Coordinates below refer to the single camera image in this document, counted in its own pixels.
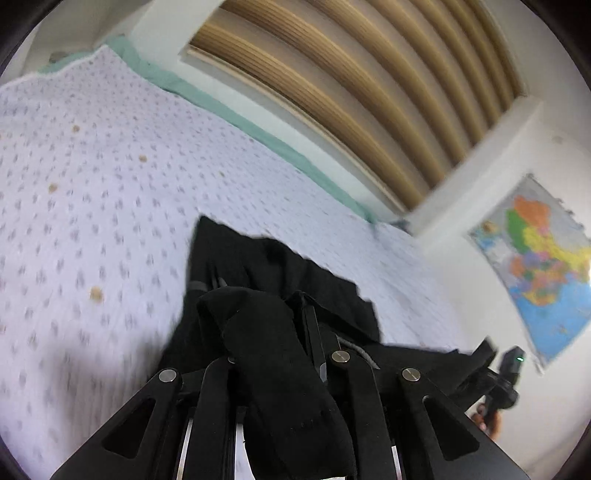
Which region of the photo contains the white floral bedspread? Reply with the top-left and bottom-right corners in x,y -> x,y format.
0,46 -> 472,468

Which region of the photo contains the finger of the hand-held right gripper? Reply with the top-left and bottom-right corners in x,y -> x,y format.
455,338 -> 498,408

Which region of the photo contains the colourful wall map poster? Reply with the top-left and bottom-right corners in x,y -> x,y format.
468,174 -> 591,371

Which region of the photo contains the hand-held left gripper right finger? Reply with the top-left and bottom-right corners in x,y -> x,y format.
301,295 -> 532,480

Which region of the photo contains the black hooded jacket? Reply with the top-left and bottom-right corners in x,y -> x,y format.
159,215 -> 491,480

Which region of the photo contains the wooden slatted headboard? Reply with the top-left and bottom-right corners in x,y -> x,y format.
186,0 -> 528,214

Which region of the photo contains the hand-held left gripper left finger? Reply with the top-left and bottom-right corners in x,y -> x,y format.
50,357 -> 247,480

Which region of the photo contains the person's right hand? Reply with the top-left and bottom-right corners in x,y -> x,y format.
470,401 -> 504,440

